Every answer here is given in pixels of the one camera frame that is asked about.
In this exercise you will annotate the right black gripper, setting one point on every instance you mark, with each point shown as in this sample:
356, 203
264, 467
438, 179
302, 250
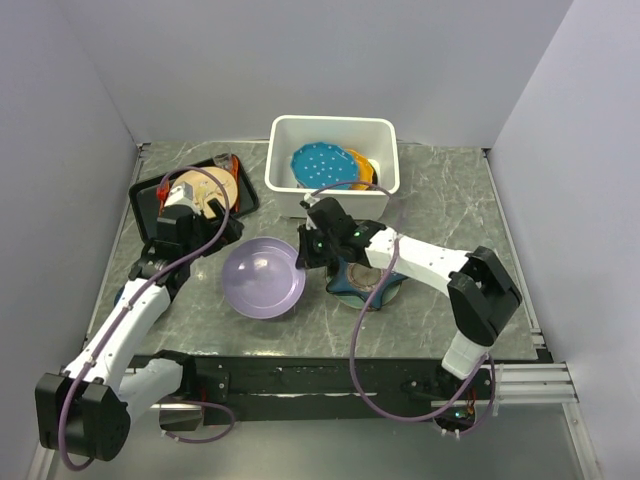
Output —
307, 258

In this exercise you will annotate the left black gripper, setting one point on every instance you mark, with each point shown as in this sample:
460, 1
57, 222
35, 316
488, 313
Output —
203, 221

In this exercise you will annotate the purple plastic plate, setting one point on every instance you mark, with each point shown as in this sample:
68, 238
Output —
260, 279

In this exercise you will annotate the blue star shaped dish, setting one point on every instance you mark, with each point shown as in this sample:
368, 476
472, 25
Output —
342, 277

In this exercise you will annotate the blue polka dot plate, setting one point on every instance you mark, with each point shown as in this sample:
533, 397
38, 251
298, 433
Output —
319, 164

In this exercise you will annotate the yellow polka dot plate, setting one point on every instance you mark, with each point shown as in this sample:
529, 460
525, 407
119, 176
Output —
366, 171

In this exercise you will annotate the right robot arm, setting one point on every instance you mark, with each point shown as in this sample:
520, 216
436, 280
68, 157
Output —
482, 294

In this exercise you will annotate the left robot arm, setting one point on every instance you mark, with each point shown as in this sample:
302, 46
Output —
85, 411

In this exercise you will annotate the white plastic bin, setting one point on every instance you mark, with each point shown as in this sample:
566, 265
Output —
374, 138

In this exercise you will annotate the orange plastic utensil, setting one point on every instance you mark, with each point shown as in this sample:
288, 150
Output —
235, 173

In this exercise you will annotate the clear glass cup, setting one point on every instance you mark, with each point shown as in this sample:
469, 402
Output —
224, 160

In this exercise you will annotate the light green saucer plate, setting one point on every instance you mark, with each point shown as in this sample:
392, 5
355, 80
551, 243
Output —
356, 299

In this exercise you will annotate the black plastic tray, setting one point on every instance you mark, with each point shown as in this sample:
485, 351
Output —
145, 204

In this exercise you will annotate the blue white patterned bowl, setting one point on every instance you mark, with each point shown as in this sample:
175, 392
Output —
117, 296

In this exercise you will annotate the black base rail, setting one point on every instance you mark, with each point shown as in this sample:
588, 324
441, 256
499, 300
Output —
256, 388

